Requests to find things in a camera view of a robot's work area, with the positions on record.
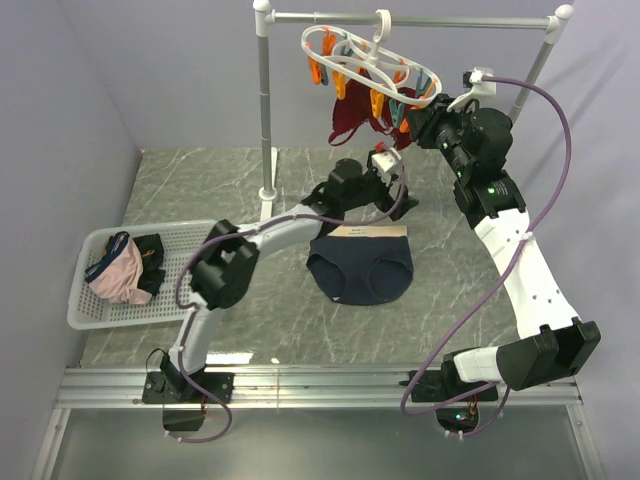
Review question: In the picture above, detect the black lace underwear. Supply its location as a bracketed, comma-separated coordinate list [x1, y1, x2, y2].
[134, 234, 166, 297]

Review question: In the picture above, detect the white perforated plastic basket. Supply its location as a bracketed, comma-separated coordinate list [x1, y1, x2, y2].
[66, 219, 226, 332]

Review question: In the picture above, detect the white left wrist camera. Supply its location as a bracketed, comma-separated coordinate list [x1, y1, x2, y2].
[370, 142, 402, 178]

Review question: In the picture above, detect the teal clothespin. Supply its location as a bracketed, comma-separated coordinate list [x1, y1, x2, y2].
[389, 98, 405, 129]
[414, 69, 439, 99]

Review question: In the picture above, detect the dark red lace bra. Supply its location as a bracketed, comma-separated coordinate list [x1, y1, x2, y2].
[328, 80, 412, 151]

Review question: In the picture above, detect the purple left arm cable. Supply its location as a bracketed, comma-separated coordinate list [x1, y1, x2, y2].
[166, 159, 407, 443]

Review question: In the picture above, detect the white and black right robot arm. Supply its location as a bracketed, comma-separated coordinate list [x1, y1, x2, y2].
[407, 94, 601, 400]

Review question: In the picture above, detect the yellow-orange clothespin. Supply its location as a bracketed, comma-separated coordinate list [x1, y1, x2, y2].
[369, 89, 385, 119]

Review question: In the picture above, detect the orange clothespin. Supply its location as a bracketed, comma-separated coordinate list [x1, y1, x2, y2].
[308, 28, 336, 85]
[332, 71, 347, 100]
[399, 118, 410, 133]

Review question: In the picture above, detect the silver clothes rack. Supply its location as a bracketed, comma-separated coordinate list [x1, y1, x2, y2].
[253, 1, 574, 220]

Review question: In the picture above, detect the white plastic clip hanger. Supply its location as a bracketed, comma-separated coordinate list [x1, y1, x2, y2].
[300, 9, 442, 108]

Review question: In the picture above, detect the navy blue underwear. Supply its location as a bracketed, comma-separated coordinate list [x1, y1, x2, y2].
[306, 225, 414, 306]

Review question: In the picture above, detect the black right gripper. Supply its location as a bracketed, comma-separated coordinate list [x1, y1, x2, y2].
[404, 94, 474, 179]

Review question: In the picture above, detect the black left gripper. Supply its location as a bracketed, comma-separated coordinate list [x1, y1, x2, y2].
[343, 152, 418, 221]

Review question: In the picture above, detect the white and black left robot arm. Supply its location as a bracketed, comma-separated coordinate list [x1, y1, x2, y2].
[160, 150, 417, 402]

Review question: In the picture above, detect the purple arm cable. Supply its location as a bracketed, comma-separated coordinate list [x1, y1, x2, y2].
[399, 75, 572, 437]
[166, 159, 407, 443]

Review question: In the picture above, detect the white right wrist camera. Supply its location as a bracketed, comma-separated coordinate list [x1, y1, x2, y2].
[447, 67, 496, 112]

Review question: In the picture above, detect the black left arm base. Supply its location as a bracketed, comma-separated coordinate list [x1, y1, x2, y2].
[141, 370, 234, 433]

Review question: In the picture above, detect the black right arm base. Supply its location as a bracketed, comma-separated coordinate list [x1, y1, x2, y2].
[410, 367, 499, 436]

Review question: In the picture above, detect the pink underwear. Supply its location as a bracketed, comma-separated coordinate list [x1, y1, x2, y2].
[85, 231, 152, 305]

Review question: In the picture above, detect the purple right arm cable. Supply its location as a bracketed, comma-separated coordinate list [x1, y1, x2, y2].
[399, 75, 572, 437]

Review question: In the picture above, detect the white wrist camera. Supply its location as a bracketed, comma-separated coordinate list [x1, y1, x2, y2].
[447, 67, 496, 112]
[370, 142, 402, 178]

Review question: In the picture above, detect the aluminium mounting rail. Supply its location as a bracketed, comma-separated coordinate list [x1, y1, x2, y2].
[32, 364, 606, 479]

